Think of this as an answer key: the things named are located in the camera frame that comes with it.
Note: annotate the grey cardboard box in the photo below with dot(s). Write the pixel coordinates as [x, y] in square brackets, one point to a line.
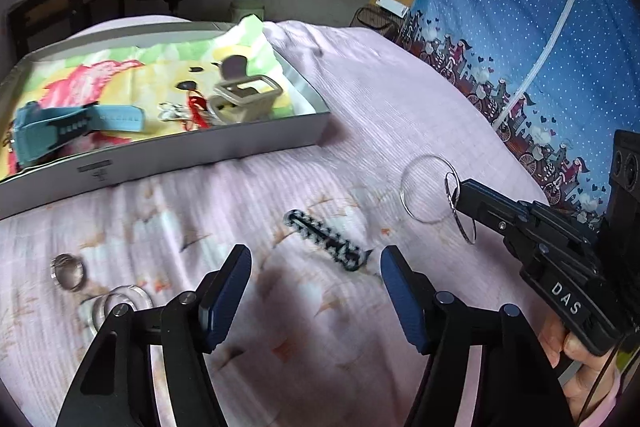
[200, 152]

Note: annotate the green printed cloth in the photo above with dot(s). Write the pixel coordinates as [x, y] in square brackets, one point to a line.
[150, 82]

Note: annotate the long white box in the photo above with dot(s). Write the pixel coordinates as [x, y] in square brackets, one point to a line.
[390, 4]

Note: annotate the person's right hand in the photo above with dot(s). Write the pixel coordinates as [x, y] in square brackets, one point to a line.
[575, 359]

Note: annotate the pale green trash can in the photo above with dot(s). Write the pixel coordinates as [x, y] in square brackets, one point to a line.
[247, 9]

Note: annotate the clear glass bangle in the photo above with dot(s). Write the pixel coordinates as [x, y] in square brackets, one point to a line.
[135, 293]

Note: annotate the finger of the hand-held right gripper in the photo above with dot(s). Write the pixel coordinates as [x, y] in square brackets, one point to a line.
[485, 207]

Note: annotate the blue printed wardrobe curtain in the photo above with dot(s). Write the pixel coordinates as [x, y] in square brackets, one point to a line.
[500, 7]

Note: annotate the person's right forearm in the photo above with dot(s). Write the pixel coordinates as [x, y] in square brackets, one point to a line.
[607, 402]

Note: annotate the blue wristwatch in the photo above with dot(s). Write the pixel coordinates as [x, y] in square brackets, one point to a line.
[50, 127]

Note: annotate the twisted silver bangle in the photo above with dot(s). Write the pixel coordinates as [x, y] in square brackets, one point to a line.
[454, 214]

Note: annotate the thin silver bangle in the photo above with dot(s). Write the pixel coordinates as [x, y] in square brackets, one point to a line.
[402, 189]

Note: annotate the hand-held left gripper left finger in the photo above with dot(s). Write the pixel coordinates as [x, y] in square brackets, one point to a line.
[225, 307]

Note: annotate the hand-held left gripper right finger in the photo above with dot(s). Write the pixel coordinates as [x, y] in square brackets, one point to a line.
[400, 307]

